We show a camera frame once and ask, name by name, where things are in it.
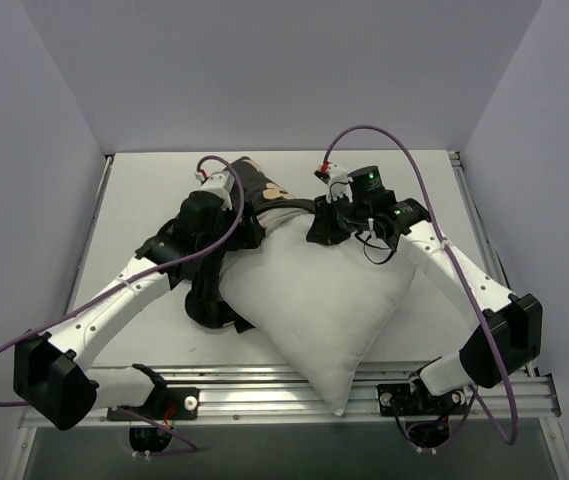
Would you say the black pillowcase with beige flowers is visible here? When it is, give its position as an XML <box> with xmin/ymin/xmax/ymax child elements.
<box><xmin>183</xmin><ymin>155</ymin><xmax>318</xmax><ymax>334</ymax></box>

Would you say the white pillow insert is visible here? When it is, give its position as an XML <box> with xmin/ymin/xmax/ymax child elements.
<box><xmin>219</xmin><ymin>208</ymin><xmax>416</xmax><ymax>416</ymax></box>

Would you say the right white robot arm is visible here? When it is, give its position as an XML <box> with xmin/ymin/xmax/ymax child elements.
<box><xmin>307</xmin><ymin>163</ymin><xmax>543</xmax><ymax>413</ymax></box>

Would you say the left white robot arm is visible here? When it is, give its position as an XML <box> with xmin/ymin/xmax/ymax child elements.
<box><xmin>13</xmin><ymin>191</ymin><xmax>265</xmax><ymax>430</ymax></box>

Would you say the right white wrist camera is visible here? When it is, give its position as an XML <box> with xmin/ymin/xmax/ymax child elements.
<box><xmin>314</xmin><ymin>162</ymin><xmax>350</xmax><ymax>203</ymax></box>

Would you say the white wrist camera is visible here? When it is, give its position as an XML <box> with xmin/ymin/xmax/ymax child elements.
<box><xmin>194</xmin><ymin>170</ymin><xmax>235</xmax><ymax>210</ymax></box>
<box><xmin>314</xmin><ymin>162</ymin><xmax>350</xmax><ymax>203</ymax></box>

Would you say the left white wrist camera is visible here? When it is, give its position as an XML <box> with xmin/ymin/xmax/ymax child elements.
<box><xmin>194</xmin><ymin>170</ymin><xmax>235</xmax><ymax>210</ymax></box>

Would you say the aluminium rail frame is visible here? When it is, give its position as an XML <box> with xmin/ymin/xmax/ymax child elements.
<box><xmin>23</xmin><ymin>150</ymin><xmax>569</xmax><ymax>479</ymax></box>

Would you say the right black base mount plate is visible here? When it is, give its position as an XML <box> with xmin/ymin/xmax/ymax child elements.
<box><xmin>376</xmin><ymin>383</ymin><xmax>418</xmax><ymax>417</ymax></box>

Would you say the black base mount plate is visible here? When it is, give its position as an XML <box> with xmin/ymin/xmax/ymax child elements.
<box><xmin>106</xmin><ymin>387</ymin><xmax>200</xmax><ymax>422</ymax></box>
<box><xmin>376</xmin><ymin>383</ymin><xmax>418</xmax><ymax>417</ymax></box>

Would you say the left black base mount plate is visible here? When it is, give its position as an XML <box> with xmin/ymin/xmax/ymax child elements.
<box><xmin>106</xmin><ymin>387</ymin><xmax>200</xmax><ymax>422</ymax></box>

